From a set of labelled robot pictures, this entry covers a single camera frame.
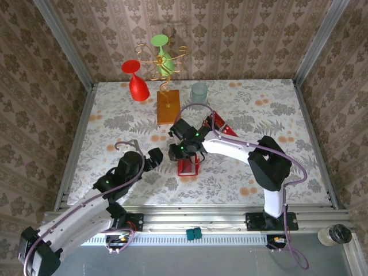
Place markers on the clear plastic cup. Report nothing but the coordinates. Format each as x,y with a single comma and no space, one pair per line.
198,93

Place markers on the grey metal sheet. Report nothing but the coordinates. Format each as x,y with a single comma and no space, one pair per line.
187,261

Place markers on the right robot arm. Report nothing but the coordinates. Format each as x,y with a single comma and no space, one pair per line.
270,164

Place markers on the jar with black lid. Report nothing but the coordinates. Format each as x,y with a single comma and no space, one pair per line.
336,234

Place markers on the red VIP card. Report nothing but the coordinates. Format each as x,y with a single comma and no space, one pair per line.
231,131
220,120

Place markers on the green wine glass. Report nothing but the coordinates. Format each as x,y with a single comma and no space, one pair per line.
159,40

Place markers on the teal connector block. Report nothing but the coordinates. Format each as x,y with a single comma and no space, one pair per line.
194,233

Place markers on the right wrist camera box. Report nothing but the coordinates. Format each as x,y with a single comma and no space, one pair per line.
181,128

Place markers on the red card holder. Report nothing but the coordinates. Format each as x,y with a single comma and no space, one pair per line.
187,171

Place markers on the red wine glass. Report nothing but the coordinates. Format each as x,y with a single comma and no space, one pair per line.
139,89

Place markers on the aluminium side rail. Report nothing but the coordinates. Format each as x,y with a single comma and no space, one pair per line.
311,129
76,143

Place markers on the floral tablecloth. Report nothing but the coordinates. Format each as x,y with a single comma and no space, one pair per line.
120,97

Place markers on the aluminium frame post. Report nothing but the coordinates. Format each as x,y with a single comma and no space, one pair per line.
319,43
63,43

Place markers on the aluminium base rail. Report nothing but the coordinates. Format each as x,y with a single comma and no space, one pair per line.
201,218

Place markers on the black power connector box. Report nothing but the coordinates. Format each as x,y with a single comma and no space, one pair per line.
271,244
113,244

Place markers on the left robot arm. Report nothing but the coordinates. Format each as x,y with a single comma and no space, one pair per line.
72,227

